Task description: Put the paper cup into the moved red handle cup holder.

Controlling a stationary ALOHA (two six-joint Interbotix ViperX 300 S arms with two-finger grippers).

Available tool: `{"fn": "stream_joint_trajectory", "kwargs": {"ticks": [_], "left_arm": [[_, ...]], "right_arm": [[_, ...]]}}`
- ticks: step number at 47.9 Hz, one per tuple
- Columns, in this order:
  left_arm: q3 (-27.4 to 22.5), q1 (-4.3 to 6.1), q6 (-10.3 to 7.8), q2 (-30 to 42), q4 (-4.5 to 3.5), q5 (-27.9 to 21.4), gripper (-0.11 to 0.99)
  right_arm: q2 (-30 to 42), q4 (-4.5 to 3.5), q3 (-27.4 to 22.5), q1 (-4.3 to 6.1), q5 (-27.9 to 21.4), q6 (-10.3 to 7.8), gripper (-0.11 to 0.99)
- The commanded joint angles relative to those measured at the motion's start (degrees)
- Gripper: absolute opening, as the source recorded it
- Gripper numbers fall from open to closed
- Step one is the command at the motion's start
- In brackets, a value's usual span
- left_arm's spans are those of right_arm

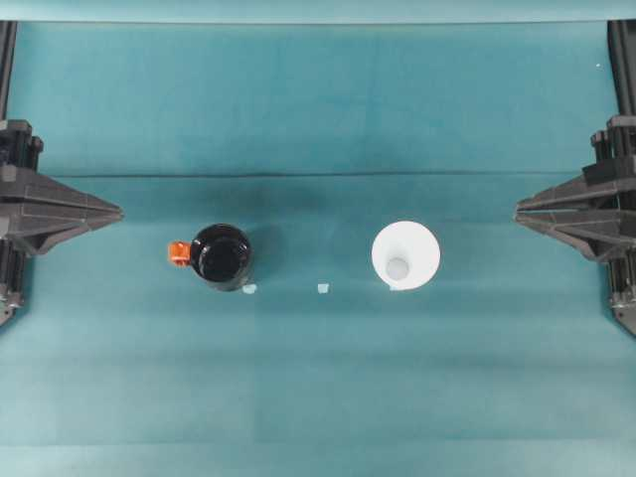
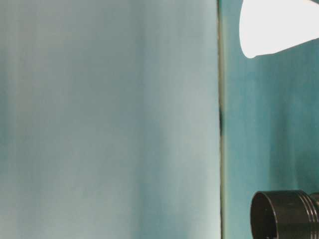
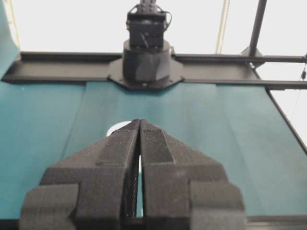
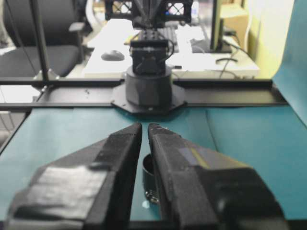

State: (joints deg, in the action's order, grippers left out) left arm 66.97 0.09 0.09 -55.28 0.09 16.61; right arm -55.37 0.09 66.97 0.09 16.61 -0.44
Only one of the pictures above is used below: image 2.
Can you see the blue-green backdrop cloth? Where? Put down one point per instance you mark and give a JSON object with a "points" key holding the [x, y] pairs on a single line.
{"points": [[99, 124]]}

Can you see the white paper cup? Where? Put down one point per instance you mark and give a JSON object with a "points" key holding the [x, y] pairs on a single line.
{"points": [[274, 25]]}

